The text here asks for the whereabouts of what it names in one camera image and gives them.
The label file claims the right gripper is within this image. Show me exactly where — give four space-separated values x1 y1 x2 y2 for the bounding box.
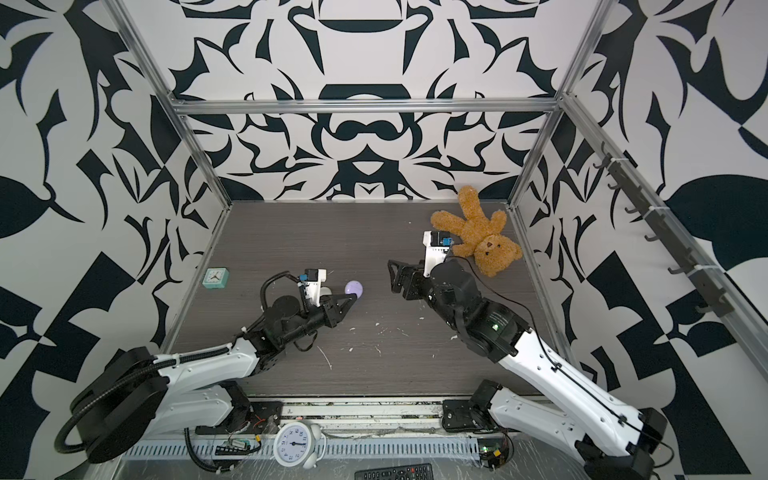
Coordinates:
389 257 467 333

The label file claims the purple earbud charging case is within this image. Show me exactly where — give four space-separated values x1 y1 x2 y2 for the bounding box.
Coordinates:
345 280 364 298

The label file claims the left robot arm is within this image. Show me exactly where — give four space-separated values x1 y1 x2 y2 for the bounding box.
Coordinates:
54 269 363 464

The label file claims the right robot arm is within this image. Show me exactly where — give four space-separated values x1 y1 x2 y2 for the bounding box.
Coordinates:
387 259 668 479

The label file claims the brown teddy bear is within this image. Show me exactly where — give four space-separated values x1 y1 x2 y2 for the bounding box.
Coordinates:
430 186 523 277

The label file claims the small teal square clock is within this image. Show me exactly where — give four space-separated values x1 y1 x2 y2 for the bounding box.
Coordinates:
202 267 229 289

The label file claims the white round alarm clock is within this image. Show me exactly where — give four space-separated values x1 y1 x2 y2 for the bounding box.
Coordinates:
273 421 328 470

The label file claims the black remote control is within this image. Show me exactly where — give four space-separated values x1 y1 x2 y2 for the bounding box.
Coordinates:
353 463 434 480

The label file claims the green circuit board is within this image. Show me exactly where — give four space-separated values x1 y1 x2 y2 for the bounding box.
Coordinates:
479 443 514 470

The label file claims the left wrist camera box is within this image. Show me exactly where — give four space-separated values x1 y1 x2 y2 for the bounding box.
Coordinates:
299 269 327 307

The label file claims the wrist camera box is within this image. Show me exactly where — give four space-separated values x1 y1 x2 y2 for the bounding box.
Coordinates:
299 269 327 307
423 230 453 278

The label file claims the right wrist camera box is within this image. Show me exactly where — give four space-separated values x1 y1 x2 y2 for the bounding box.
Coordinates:
423 230 453 278

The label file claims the white slotted cable duct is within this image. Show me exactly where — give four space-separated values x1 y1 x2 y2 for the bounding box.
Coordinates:
122 437 480 461

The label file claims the black wall hook rail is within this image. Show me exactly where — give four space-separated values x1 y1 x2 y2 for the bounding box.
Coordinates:
597 153 735 318

